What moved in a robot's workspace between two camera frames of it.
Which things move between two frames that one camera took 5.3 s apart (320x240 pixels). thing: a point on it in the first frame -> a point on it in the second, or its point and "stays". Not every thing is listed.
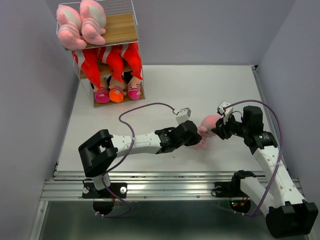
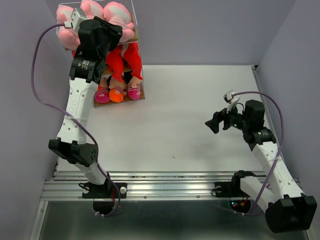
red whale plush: [131, 52] stays
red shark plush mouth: [112, 56] stays
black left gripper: [194, 139] -> [113, 30]
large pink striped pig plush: [70, 27] stays
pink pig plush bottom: [208, 123] -> [117, 13]
